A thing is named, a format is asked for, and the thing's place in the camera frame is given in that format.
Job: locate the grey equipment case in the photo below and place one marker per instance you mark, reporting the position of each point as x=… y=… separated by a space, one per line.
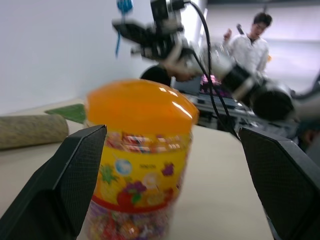
x=197 y=105

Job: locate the clear plastic lollipop jar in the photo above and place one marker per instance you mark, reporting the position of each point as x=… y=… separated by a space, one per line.
x=140 y=180

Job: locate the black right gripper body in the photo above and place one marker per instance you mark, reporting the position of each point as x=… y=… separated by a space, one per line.
x=160 y=47

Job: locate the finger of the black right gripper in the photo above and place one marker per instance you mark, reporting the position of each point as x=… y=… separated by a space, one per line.
x=137 y=51
x=132 y=30

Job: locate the bystander in white sweater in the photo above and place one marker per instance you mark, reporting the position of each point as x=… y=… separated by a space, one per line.
x=251 y=48

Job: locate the rolled beige mat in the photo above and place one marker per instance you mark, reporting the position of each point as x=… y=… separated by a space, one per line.
x=30 y=131

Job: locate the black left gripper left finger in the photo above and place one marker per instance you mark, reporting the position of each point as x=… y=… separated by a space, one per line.
x=57 y=180

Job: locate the orange plastic jar lid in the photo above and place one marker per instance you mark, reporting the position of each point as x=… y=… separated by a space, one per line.
x=140 y=105

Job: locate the laptop with pink screen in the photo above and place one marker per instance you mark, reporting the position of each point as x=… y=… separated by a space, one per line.
x=215 y=85

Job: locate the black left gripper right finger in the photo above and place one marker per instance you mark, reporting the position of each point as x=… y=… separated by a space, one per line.
x=287 y=185

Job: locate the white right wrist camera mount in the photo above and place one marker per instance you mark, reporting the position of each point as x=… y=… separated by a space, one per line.
x=183 y=56

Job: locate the green flat mat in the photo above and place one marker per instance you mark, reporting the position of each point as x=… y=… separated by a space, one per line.
x=70 y=112

